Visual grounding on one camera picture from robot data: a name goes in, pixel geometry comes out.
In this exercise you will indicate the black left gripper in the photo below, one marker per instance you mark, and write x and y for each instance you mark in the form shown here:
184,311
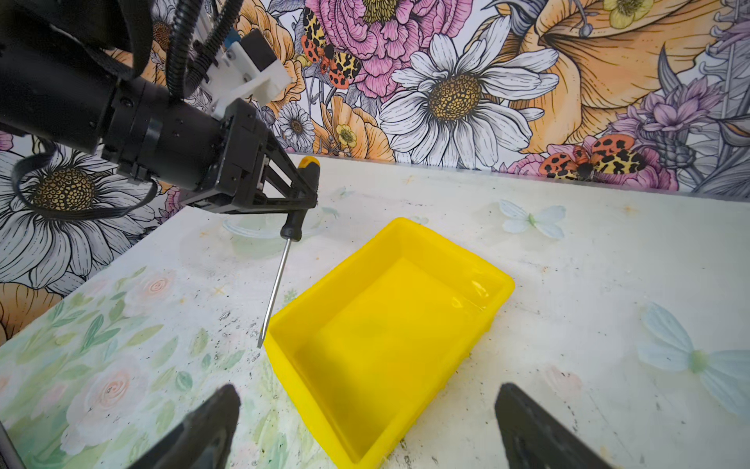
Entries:
249,175

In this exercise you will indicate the black yellow handled screwdriver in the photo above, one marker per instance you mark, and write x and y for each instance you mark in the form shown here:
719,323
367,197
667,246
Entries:
292,231

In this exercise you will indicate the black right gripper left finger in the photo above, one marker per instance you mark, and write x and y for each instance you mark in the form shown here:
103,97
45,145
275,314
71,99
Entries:
202,440

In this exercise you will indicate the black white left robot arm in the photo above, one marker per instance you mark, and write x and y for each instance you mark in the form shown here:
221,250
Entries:
72,74

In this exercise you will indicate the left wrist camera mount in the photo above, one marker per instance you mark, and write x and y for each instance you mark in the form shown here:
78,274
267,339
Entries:
248,69

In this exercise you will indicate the yellow plastic bin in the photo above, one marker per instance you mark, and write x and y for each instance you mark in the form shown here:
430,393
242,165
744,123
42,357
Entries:
363,352

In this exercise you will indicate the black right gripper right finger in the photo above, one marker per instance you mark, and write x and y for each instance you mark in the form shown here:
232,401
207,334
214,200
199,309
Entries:
533,438

